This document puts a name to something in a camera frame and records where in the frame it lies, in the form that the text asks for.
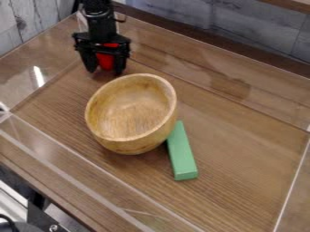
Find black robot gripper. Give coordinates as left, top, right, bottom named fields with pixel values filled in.
left=72, top=9, right=131, bottom=75

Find red felt strawberry fruit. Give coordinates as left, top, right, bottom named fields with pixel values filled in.
left=96, top=43, right=119, bottom=72

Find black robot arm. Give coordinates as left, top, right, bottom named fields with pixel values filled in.
left=72, top=0, right=131, bottom=75

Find wooden bowl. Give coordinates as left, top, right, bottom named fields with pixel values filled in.
left=84, top=73, right=176, bottom=155

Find green rectangular block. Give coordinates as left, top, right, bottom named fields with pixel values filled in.
left=167, top=121, right=199, bottom=181

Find clear acrylic enclosure walls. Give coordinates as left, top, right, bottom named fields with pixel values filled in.
left=0, top=18, right=310, bottom=232

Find black metal table bracket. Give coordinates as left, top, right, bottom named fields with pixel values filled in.
left=26, top=192, right=69, bottom=232

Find black cable lower left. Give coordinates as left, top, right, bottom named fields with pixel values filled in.
left=0, top=213, right=20, bottom=232

